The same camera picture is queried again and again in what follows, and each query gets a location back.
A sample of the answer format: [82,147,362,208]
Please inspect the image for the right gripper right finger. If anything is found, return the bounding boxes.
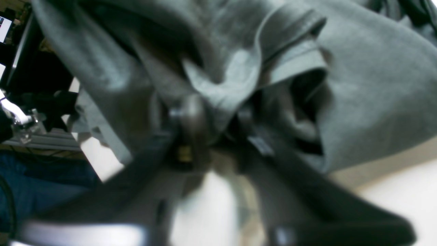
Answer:
[236,109,416,246]

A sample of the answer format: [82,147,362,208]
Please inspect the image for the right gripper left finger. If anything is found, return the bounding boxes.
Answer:
[14,96,211,246]

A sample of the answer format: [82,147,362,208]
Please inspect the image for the grey t-shirt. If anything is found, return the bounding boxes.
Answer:
[32,0,436,173]

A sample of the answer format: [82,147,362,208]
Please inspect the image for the blue cloth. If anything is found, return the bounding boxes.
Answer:
[0,150,101,233]

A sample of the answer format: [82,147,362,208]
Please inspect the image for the computer monitor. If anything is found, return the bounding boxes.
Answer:
[0,15,15,44]

